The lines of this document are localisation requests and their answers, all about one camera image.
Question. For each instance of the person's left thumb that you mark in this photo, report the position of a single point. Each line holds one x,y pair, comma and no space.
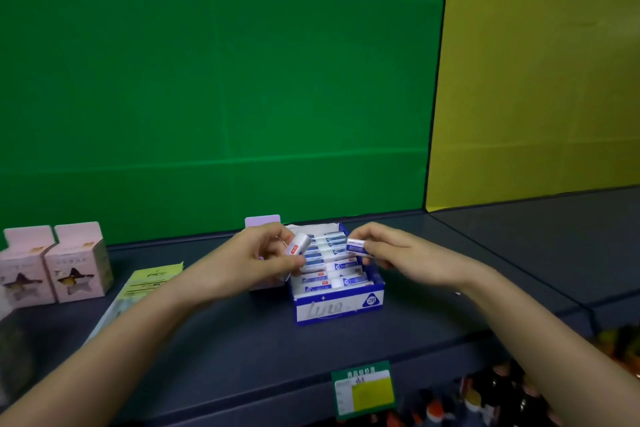
277,231

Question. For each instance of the group of dark bottles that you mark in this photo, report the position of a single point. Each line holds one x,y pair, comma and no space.
505,396

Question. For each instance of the blue cardboard display box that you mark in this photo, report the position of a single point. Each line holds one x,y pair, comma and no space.
340,309

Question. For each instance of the person's right forearm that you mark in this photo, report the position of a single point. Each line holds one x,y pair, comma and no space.
545,341

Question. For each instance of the pink box with star window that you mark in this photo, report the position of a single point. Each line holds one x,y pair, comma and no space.
80,264
22,271

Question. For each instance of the dark grey shelf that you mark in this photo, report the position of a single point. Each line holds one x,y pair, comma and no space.
260,351

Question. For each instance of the person's left hand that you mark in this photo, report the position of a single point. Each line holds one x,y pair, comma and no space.
235,261

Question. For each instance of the person's right thumb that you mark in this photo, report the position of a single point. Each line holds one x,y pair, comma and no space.
372,231

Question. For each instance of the plain pink box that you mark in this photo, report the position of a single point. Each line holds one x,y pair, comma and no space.
261,221

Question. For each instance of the white eraser with blue sleeve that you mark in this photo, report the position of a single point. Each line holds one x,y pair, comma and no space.
358,245

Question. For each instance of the person's right hand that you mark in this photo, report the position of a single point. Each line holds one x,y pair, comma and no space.
425,254

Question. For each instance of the person's left forearm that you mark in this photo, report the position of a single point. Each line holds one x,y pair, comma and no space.
115,346

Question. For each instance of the row of boxed erasers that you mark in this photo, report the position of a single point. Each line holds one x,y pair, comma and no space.
330,266

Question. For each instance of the white eraser with red mark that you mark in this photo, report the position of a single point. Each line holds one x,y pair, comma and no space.
298,243

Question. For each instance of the green and yellow price tag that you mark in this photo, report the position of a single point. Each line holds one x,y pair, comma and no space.
364,391

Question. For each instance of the yellow-green flat packet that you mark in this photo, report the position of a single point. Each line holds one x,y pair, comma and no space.
145,281

